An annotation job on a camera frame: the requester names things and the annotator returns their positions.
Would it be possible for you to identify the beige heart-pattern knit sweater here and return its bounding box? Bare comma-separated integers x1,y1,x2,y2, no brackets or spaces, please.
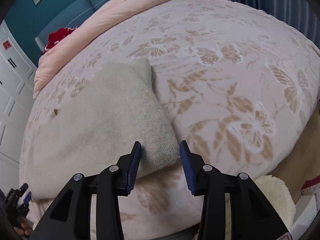
25,59,178,199

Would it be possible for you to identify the cream fluffy sleeve cuff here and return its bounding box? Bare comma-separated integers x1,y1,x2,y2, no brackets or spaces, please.
254,175,296,232

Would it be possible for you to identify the pink butterfly bed blanket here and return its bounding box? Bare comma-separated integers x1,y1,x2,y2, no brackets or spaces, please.
20,0,319,239

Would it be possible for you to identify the white wardrobe with red stickers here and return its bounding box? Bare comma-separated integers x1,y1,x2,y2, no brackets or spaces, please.
0,21,36,193

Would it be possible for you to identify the pink folded duvet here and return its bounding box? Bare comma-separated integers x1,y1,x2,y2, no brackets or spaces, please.
33,0,171,99

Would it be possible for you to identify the red garment on bed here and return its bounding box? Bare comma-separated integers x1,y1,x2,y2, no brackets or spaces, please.
43,28,77,54

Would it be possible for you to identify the blue upholstered headboard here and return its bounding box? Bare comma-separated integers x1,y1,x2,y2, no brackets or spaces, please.
35,0,110,51

